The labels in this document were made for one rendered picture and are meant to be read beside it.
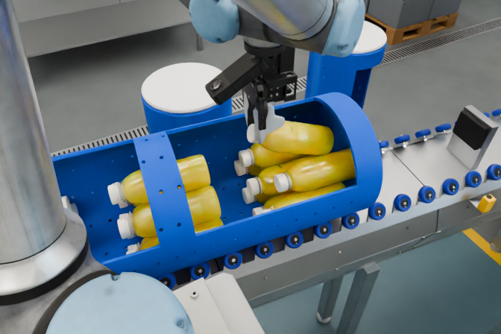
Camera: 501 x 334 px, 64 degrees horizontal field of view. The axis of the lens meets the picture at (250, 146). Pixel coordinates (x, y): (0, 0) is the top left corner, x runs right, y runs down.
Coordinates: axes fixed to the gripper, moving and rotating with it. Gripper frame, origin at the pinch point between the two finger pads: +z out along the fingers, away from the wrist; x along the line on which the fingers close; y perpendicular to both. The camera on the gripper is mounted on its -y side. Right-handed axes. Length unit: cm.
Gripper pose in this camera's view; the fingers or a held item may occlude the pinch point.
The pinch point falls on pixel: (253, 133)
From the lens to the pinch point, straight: 81.4
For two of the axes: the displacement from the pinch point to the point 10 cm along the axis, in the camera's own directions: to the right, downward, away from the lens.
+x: -3.6, -6.2, 7.0
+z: 0.1, 7.5, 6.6
